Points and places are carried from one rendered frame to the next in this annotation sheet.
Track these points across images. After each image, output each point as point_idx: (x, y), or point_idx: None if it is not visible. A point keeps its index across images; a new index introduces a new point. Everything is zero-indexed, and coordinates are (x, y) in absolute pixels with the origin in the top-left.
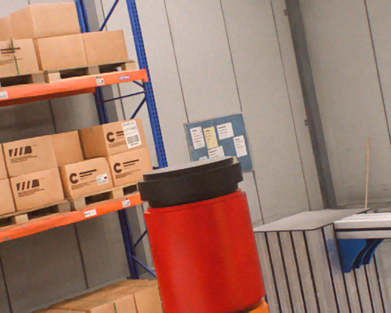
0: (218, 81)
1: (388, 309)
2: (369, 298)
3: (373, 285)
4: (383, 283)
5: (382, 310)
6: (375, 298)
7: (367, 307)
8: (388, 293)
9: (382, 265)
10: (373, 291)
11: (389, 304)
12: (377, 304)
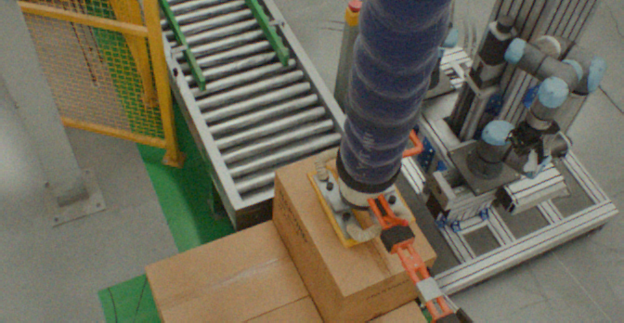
0: None
1: None
2: None
3: None
4: None
5: None
6: None
7: None
8: None
9: None
10: None
11: None
12: None
